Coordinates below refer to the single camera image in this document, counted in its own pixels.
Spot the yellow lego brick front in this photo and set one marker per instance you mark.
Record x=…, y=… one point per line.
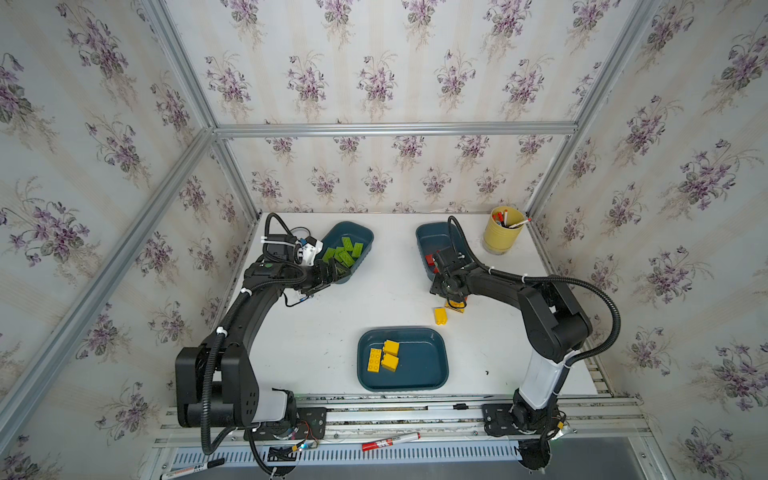
x=440, y=316

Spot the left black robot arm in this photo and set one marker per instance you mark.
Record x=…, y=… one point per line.
x=216, y=386

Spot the teal bin front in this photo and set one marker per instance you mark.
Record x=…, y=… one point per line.
x=422, y=360

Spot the long green lego brick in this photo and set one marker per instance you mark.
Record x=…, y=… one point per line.
x=329, y=255

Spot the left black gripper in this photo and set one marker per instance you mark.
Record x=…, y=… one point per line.
x=324, y=278

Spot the yellow pen cup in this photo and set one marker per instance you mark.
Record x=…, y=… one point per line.
x=504, y=226

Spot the long yellow lego brick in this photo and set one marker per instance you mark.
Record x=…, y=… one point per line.
x=374, y=360

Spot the black marker on rail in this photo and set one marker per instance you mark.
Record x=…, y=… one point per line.
x=176, y=474

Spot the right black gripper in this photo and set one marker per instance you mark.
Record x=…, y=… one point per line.
x=453, y=294

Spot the small yellow lego brick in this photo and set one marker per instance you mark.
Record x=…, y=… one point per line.
x=389, y=362

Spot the teal bin back left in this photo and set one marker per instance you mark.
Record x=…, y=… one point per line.
x=333, y=239

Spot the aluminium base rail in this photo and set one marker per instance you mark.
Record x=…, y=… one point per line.
x=332, y=430

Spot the teal bin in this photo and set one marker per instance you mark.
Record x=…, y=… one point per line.
x=436, y=236
x=333, y=239
x=422, y=360

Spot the red marker on rail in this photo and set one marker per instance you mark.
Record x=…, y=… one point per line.
x=385, y=443

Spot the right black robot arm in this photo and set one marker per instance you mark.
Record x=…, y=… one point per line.
x=555, y=324

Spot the green lego brick back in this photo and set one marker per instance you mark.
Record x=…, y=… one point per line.
x=347, y=242

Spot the teal bin back right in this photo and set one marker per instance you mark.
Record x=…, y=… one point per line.
x=436, y=236

